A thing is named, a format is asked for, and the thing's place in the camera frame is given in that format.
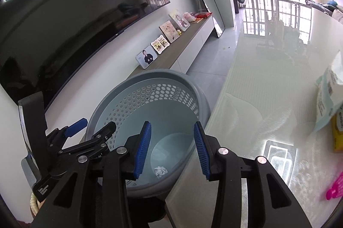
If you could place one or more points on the scalloped white photo frame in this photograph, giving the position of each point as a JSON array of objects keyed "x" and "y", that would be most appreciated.
[{"x": 160, "y": 45}]

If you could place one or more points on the blue cushion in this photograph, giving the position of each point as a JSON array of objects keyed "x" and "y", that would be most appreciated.
[{"x": 333, "y": 2}]

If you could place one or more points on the large black television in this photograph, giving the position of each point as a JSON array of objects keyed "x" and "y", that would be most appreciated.
[{"x": 67, "y": 16}]

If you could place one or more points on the grey perforated plastic basket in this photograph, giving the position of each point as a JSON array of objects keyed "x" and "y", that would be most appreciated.
[{"x": 128, "y": 110}]

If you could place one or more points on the red snack bag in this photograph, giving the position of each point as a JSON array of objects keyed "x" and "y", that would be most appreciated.
[{"x": 202, "y": 14}]

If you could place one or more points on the pink snack wrapper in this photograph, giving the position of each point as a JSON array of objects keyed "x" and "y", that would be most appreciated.
[{"x": 333, "y": 190}]

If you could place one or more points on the blue and white tissue packet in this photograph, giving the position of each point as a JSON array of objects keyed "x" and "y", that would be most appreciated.
[{"x": 328, "y": 94}]

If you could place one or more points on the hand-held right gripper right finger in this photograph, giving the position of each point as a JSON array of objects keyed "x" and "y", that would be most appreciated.
[{"x": 201, "y": 150}]

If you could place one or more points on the portrait photo frame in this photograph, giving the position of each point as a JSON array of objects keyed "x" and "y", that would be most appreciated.
[{"x": 146, "y": 58}]

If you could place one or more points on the square cartoon photo frame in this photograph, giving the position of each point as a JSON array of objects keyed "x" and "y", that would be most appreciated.
[{"x": 168, "y": 31}]

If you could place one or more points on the beige woven basket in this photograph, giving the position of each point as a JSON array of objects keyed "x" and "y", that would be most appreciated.
[{"x": 33, "y": 204}]

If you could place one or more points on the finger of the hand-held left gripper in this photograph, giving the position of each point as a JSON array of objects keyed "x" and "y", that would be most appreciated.
[
  {"x": 76, "y": 126},
  {"x": 96, "y": 138}
]

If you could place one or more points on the black and white checkered cloth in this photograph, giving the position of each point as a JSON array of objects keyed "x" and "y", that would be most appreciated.
[{"x": 316, "y": 5}]

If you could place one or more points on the crumpled white paper ball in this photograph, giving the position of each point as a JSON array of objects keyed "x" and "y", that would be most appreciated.
[{"x": 160, "y": 171}]

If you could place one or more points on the pink and white snack bag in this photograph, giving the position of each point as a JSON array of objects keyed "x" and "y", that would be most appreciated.
[{"x": 190, "y": 16}]

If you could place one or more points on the yellow cardboard box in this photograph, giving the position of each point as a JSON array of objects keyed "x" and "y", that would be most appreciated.
[{"x": 338, "y": 134}]

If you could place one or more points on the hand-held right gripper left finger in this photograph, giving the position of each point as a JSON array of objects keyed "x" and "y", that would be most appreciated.
[{"x": 143, "y": 150}]

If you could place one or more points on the tall white photo frame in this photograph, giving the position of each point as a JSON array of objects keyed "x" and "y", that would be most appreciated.
[{"x": 179, "y": 19}]

